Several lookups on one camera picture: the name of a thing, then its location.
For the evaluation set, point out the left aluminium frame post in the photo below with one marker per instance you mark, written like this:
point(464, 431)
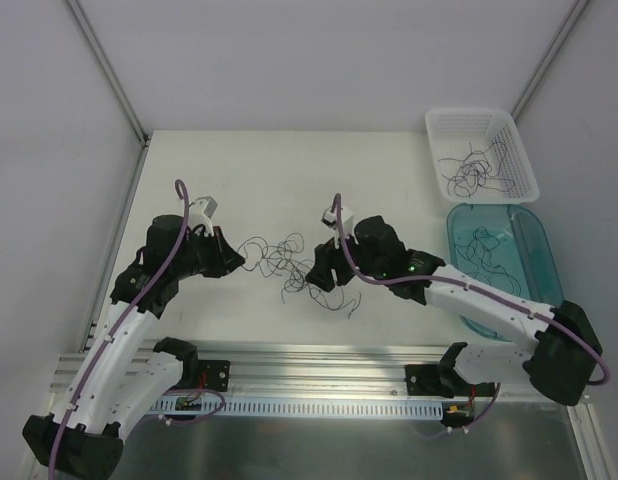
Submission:
point(96, 49)

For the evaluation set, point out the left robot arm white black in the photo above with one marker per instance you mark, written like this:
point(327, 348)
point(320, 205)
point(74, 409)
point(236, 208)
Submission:
point(85, 431)

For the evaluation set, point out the white perforated plastic basket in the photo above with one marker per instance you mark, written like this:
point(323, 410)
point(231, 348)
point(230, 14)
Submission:
point(479, 157)

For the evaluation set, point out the right aluminium frame post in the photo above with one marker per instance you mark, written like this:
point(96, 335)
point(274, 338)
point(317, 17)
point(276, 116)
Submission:
point(568, 25)

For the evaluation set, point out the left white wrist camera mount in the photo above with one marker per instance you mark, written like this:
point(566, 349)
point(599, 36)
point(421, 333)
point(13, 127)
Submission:
point(201, 211)

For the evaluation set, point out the teal transparent plastic tray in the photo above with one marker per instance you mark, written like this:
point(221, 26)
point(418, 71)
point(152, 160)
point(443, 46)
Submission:
point(504, 246)

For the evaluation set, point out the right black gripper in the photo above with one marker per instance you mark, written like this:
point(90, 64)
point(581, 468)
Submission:
point(336, 260)

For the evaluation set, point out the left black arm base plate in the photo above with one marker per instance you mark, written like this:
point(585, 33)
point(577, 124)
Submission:
point(206, 374)

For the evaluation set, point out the white slotted cable duct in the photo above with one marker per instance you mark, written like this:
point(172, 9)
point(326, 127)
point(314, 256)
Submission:
point(301, 408)

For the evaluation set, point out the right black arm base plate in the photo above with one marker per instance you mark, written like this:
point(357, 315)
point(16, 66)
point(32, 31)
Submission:
point(434, 380)

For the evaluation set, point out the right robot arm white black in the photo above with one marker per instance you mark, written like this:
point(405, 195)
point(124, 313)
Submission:
point(551, 347)

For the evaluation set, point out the aluminium mounting rail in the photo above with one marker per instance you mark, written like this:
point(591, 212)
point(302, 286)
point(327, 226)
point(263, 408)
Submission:
point(332, 356)

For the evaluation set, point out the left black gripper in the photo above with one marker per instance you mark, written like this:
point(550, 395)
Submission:
point(217, 252)

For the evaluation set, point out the aluminium frame post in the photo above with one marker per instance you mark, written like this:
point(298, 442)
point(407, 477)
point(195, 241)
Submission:
point(96, 49)
point(568, 25)

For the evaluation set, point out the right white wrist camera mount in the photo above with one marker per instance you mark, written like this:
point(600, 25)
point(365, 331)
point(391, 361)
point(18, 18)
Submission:
point(341, 221)

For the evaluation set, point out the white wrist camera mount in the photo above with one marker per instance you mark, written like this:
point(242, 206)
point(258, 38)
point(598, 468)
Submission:
point(201, 211)
point(341, 221)

